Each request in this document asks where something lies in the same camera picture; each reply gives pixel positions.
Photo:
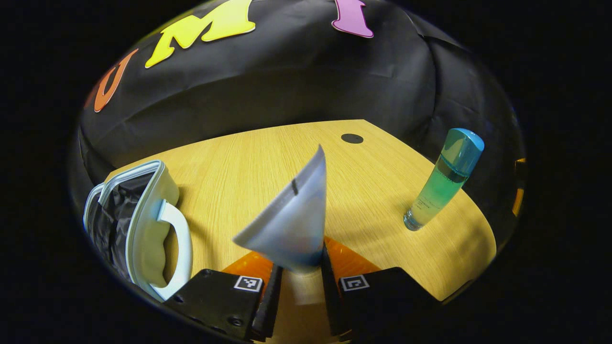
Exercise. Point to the green lotion bottle blue cap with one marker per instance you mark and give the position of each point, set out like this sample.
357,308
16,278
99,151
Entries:
442,186

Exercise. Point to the white blue cream tube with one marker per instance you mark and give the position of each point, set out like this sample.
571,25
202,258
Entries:
291,220

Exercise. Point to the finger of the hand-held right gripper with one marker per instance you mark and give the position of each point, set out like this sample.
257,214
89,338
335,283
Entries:
518,201
519,162

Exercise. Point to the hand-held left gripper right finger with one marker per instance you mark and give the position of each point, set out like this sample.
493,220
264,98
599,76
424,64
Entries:
331,301

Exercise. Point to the black backdrop cloth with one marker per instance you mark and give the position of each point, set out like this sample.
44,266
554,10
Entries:
287,81

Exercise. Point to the black table hole cap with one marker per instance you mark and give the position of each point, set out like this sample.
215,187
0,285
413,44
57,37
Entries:
352,138

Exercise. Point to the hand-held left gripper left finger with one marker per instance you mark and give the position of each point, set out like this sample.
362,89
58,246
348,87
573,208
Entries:
267,306

